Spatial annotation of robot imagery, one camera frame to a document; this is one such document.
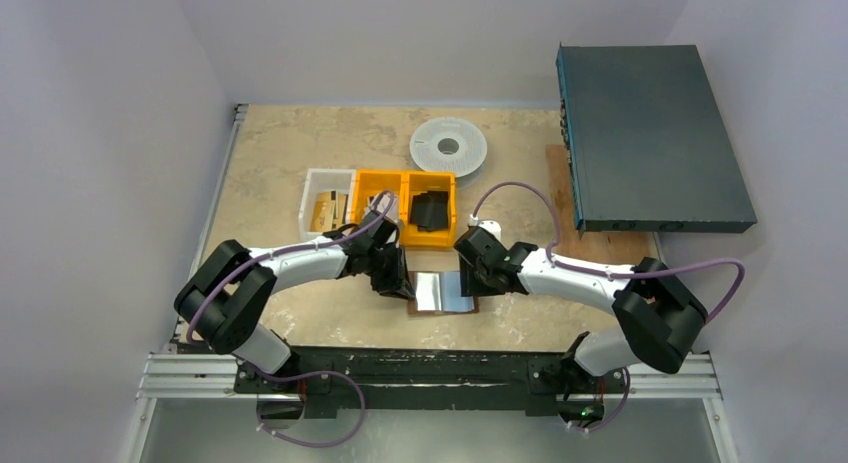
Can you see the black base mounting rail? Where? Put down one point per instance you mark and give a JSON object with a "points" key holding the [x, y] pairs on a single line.
{"points": [[324, 380]]}

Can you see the tan cards in white bin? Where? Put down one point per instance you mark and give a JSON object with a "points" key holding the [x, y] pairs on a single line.
{"points": [[329, 211]]}

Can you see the orange double plastic bin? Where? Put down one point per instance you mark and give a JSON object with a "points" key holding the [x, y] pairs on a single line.
{"points": [[406, 185]]}

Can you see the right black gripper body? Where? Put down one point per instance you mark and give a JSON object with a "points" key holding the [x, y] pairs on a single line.
{"points": [[479, 270]]}

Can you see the white plastic bin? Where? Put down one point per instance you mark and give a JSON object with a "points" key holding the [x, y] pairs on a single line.
{"points": [[318, 181]]}

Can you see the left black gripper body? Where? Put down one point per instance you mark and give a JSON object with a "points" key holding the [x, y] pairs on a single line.
{"points": [[386, 268]]}

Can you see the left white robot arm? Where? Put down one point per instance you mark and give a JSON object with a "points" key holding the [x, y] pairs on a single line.
{"points": [[225, 298]]}

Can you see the wooden board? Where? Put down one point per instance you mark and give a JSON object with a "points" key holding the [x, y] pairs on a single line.
{"points": [[600, 247]]}

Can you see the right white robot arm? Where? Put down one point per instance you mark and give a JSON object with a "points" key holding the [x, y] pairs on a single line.
{"points": [[658, 318]]}

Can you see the stack of silver cards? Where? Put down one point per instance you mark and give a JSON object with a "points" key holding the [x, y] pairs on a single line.
{"points": [[386, 204]]}

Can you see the grey filament spool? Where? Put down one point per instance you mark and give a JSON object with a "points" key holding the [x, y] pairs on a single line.
{"points": [[449, 144]]}

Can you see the dark blue flat box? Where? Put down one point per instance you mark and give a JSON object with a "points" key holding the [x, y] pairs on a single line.
{"points": [[648, 147]]}

